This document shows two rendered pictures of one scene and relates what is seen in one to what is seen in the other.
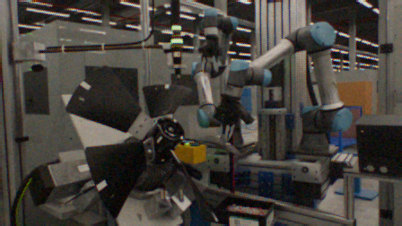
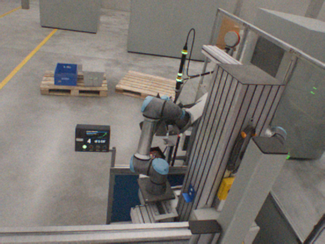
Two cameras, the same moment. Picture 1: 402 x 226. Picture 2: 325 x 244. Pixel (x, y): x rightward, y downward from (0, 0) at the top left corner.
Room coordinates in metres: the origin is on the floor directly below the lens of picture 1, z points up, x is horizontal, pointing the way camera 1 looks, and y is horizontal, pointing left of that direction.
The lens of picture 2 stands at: (2.40, -1.78, 2.42)
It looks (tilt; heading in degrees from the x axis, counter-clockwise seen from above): 30 degrees down; 123
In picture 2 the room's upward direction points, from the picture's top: 11 degrees clockwise
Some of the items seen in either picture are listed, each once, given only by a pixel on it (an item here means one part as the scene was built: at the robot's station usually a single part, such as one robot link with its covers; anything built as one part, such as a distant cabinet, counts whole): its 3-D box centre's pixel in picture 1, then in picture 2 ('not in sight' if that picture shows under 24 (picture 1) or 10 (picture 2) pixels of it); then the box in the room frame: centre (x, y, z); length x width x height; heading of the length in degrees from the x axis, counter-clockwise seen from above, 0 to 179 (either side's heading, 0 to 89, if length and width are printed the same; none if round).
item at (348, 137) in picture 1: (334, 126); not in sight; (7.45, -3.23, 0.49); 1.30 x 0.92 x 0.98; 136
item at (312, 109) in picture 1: (314, 117); (158, 169); (1.65, -0.61, 1.20); 0.13 x 0.12 x 0.14; 25
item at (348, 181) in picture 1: (348, 193); (113, 157); (1.15, -0.55, 0.96); 0.03 x 0.03 x 0.20; 49
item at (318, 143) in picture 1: (313, 139); (156, 182); (1.66, -0.61, 1.09); 0.15 x 0.15 x 0.10
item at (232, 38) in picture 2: not in sight; (232, 39); (1.31, 0.80, 1.88); 0.16 x 0.07 x 0.16; 174
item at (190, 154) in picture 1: (188, 153); not in sight; (1.69, 0.07, 1.02); 0.16 x 0.10 x 0.11; 49
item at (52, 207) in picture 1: (87, 199); not in sight; (1.50, 0.57, 0.85); 0.36 x 0.24 x 0.03; 139
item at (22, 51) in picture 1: (28, 52); not in sight; (1.30, 0.71, 1.54); 0.10 x 0.07 x 0.09; 84
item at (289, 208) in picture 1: (251, 204); (161, 169); (1.43, -0.23, 0.82); 0.90 x 0.04 x 0.08; 49
